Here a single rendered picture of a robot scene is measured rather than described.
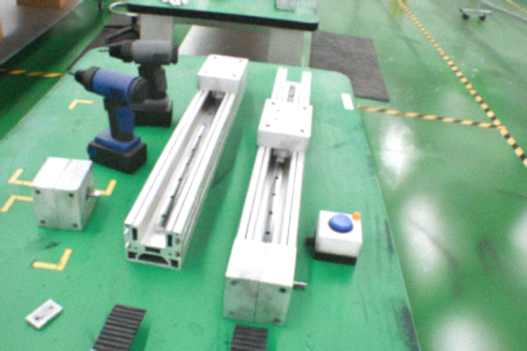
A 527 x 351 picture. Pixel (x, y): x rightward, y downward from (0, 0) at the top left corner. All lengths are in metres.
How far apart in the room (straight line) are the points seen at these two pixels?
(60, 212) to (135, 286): 0.21
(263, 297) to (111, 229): 0.35
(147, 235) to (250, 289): 0.23
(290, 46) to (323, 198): 1.48
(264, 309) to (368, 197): 0.45
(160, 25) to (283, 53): 0.62
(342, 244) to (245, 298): 0.23
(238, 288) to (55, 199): 0.39
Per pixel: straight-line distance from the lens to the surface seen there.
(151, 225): 0.92
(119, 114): 1.10
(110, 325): 0.78
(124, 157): 1.11
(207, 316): 0.83
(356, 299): 0.90
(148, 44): 1.26
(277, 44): 2.50
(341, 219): 0.94
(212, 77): 1.32
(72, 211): 0.97
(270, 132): 1.07
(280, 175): 1.05
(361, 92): 3.72
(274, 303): 0.79
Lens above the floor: 1.41
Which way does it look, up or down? 33 degrees down
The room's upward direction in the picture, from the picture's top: 8 degrees clockwise
